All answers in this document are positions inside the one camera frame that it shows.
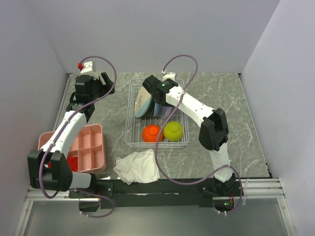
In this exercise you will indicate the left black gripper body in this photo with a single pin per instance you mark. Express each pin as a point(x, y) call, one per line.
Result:
point(100, 90)

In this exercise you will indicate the beige blue leaf plate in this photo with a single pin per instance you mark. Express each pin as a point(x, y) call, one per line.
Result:
point(142, 102)

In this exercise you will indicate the light blue plate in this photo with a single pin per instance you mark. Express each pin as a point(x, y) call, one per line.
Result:
point(156, 109)

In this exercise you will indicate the lilac purple plate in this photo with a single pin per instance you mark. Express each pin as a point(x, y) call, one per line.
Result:
point(166, 111)

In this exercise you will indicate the orange bowl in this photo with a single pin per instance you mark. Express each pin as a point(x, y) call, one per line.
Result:
point(150, 133)

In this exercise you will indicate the yellow-green bowl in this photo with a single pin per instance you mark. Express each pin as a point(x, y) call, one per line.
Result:
point(173, 131)

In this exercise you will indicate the dark red plate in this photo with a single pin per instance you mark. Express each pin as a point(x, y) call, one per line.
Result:
point(150, 110)

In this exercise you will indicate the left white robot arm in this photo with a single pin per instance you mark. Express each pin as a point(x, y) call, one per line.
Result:
point(78, 112)

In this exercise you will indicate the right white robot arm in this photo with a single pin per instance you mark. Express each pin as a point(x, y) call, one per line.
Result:
point(213, 133)

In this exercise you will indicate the pink compartment tray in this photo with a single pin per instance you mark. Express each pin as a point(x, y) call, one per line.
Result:
point(87, 145)

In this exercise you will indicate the white cloth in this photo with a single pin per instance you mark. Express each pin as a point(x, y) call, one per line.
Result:
point(138, 167)

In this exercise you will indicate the black base beam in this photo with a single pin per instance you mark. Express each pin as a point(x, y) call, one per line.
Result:
point(164, 193)

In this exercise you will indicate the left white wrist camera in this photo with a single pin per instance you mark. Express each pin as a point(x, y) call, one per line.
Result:
point(87, 68)

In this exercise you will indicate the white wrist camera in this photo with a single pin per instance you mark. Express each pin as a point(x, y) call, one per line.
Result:
point(87, 68)
point(169, 75)

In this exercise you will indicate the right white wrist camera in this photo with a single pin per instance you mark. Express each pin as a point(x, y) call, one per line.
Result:
point(169, 75)

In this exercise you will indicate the white wire dish rack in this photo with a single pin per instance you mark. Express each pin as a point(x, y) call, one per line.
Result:
point(135, 126)

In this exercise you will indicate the aluminium rail frame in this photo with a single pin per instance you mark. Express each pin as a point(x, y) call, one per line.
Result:
point(159, 209)

